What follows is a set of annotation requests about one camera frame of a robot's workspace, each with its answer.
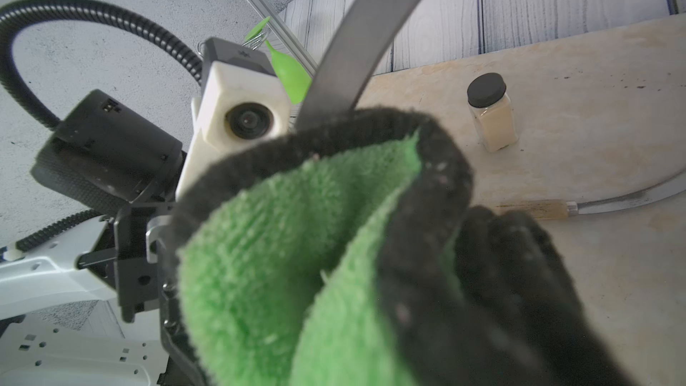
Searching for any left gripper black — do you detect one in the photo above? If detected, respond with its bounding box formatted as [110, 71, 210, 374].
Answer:
[77, 202, 175, 323]

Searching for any green microfiber rag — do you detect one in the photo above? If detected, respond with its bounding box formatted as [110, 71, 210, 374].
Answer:
[158, 108, 631, 385]

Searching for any sickle wooden handle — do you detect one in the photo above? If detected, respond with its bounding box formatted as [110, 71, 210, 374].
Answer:
[295, 0, 422, 132]
[494, 170, 685, 221]

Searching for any green plastic wine glass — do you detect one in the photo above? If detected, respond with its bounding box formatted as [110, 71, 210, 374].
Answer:
[243, 17, 312, 105]

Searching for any small jar black lid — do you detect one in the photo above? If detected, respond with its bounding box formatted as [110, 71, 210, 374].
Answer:
[466, 73, 518, 153]

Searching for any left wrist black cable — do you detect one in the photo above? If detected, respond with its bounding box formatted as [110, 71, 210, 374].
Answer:
[0, 0, 205, 130]

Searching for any left aluminium corner post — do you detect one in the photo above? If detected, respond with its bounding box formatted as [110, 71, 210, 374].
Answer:
[246, 0, 317, 77]

